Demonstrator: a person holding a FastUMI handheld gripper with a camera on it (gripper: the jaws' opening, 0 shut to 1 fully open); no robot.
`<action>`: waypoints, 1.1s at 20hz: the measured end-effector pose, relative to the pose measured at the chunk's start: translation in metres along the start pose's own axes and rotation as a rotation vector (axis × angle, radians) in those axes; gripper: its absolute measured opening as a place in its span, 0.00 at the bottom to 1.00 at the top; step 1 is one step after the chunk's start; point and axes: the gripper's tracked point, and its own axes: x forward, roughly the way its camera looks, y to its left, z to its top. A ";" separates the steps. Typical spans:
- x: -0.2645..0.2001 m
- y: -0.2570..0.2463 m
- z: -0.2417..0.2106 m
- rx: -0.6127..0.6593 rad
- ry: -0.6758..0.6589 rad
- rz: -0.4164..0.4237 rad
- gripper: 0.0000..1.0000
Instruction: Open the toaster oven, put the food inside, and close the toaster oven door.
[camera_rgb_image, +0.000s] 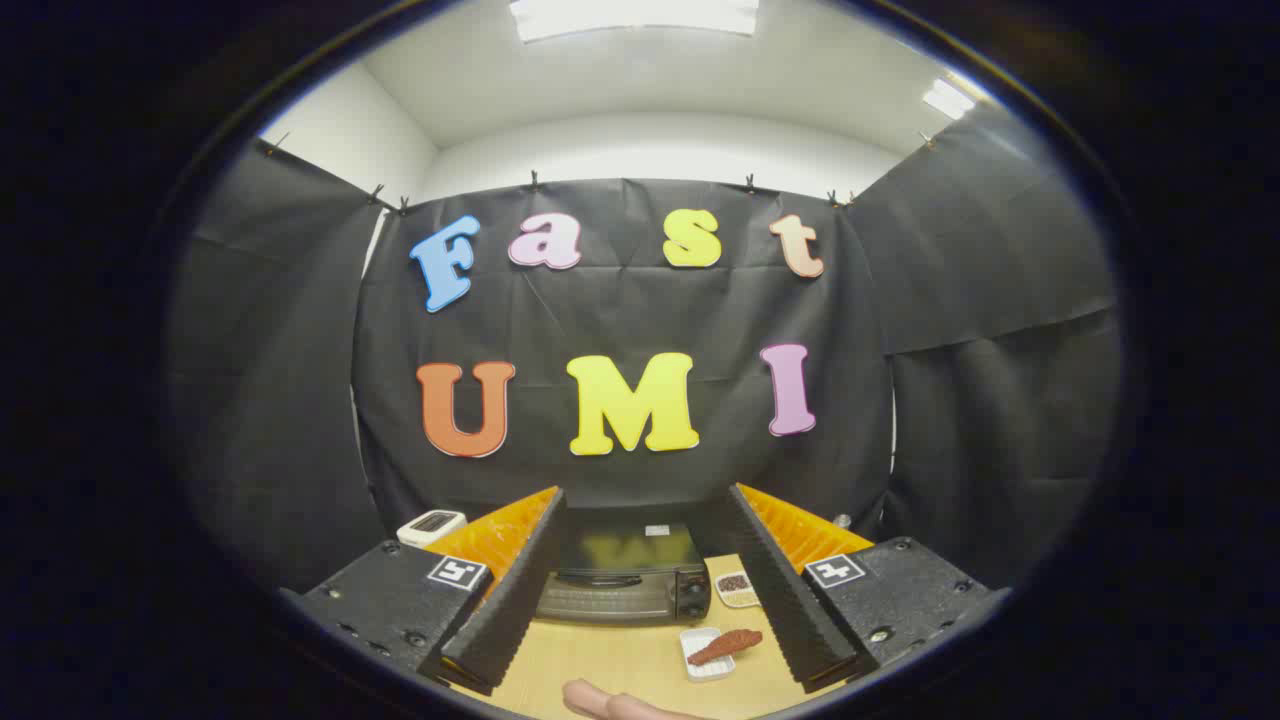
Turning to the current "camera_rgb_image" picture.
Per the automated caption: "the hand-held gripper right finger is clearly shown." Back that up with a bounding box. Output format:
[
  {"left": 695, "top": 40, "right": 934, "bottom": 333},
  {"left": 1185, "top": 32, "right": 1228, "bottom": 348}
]
[{"left": 727, "top": 483, "right": 1011, "bottom": 694}]

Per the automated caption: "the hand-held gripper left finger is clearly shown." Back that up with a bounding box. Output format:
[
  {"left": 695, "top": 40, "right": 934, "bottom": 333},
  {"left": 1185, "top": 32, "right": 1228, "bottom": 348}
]
[{"left": 280, "top": 486, "right": 568, "bottom": 698}]

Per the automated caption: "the red meat slice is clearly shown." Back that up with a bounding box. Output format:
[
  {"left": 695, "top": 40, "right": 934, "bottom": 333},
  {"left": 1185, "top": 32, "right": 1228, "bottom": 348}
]
[{"left": 686, "top": 628, "right": 764, "bottom": 667}]

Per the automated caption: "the black toaster oven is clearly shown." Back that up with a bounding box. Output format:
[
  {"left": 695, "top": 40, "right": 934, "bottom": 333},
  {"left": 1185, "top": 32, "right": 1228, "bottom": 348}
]
[{"left": 535, "top": 520, "right": 713, "bottom": 626}]

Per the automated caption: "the white bread toaster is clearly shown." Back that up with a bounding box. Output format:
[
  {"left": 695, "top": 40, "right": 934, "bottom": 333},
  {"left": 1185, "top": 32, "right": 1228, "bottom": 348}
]
[{"left": 396, "top": 509, "right": 468, "bottom": 548}]

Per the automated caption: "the white rectangular tray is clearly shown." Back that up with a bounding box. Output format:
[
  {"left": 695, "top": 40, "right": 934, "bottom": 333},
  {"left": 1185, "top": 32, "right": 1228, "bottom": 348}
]
[{"left": 679, "top": 627, "right": 738, "bottom": 683}]

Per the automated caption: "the small ceiling light panel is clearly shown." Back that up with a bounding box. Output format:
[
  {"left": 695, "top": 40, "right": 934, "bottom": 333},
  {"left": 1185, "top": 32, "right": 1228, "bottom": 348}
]
[{"left": 922, "top": 78, "right": 976, "bottom": 121}]

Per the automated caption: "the large ceiling light panel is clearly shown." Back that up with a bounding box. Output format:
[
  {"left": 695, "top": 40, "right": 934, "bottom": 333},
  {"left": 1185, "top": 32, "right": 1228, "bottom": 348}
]
[{"left": 508, "top": 0, "right": 761, "bottom": 43}]

